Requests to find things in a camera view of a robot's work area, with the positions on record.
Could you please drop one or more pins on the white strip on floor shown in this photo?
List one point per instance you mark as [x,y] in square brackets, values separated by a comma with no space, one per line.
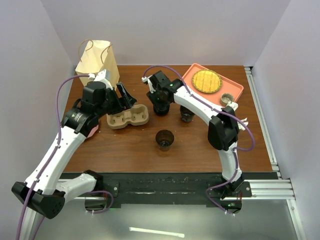
[157,232]

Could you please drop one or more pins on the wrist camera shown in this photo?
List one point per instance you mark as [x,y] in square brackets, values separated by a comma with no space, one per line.
[103,75]
[147,81]

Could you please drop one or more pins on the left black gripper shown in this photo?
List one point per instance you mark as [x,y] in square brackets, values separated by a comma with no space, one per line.
[126,102]

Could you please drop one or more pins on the black cup lid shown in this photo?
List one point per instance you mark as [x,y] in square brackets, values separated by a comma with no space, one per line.
[161,111]

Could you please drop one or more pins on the pink speckled plate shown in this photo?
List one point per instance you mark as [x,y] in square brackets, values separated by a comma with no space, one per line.
[94,130]

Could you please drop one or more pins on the yellow woven coaster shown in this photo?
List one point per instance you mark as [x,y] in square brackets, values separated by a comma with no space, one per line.
[207,81]

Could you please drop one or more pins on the grey cup of stirrers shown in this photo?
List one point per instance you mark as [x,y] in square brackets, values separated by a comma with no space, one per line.
[244,122]

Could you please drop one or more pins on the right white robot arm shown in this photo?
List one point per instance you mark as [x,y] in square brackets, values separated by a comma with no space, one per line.
[223,128]

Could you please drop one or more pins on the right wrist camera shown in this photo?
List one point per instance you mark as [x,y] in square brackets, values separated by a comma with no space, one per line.
[147,81]

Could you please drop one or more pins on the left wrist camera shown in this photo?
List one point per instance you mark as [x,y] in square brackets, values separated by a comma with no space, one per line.
[103,75]

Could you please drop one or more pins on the black coffee cup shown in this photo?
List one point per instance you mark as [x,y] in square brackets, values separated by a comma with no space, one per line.
[164,139]
[186,115]

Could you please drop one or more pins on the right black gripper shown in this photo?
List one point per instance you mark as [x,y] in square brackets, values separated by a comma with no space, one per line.
[152,96]

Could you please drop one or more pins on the brown paper bag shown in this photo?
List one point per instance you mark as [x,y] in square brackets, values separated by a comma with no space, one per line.
[96,56]

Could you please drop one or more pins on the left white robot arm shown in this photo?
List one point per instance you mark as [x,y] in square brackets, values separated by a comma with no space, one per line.
[40,191]

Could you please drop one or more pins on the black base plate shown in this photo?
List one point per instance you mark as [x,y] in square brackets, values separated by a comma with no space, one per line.
[184,188]

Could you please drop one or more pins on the cardboard cup carrier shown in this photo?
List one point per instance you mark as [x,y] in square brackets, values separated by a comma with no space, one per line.
[136,116]

